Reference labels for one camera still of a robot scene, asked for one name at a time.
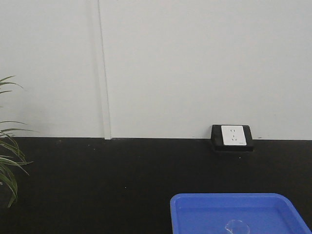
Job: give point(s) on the clear glass beaker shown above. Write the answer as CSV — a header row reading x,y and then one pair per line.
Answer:
x,y
237,227

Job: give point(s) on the blue plastic tray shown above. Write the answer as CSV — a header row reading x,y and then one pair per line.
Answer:
x,y
265,213

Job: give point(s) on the black and white power socket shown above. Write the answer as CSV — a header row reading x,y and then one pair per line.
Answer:
x,y
231,138

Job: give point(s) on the white wall cable duct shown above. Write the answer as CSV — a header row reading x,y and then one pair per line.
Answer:
x,y
102,79

